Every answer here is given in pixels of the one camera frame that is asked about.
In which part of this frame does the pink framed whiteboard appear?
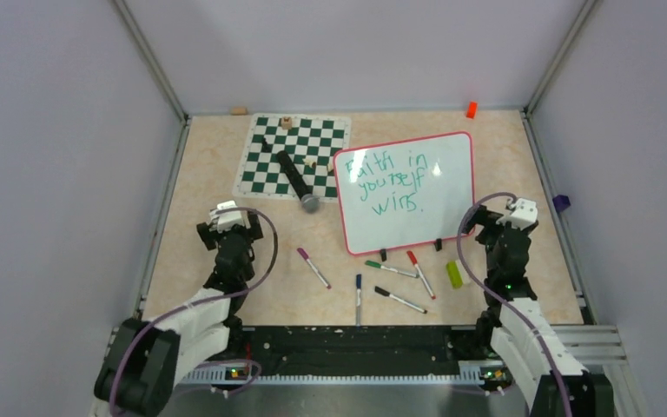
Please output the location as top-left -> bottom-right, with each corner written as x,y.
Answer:
333,131 -> 475,255

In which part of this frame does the green marker pen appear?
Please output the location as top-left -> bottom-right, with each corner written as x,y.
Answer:
365,260 -> 419,279

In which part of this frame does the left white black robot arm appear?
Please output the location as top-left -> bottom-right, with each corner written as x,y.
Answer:
94,201 -> 263,416

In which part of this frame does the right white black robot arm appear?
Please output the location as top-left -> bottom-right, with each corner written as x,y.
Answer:
462,199 -> 615,416

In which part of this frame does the lime green lego brick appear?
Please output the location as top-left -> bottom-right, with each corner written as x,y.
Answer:
446,260 -> 472,289

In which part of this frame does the purple cap marker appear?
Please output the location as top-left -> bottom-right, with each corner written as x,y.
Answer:
297,247 -> 332,289

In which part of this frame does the purple block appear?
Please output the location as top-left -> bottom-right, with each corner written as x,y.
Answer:
552,195 -> 571,214

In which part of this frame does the black microphone grey head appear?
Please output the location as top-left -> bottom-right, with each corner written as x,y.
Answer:
276,150 -> 320,214

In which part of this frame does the red cap marker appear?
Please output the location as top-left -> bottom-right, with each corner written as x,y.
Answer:
406,250 -> 437,300

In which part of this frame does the blue cap marker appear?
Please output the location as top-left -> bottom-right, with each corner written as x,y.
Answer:
355,274 -> 362,327

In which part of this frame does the green white chess mat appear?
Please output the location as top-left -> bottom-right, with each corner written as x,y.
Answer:
232,113 -> 352,202

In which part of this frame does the black cap marker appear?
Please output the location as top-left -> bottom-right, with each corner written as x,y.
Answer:
374,286 -> 428,314

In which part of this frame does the brown chess piece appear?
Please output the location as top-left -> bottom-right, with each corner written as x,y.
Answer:
281,116 -> 293,129

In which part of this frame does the orange block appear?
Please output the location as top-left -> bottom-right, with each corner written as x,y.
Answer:
466,102 -> 479,119

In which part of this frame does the wooden cork piece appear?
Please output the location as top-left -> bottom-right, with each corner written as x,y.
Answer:
230,107 -> 248,116

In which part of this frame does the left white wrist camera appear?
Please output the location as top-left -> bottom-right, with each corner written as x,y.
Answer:
208,200 -> 247,233

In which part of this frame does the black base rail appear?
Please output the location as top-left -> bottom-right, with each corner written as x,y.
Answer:
213,325 -> 511,379

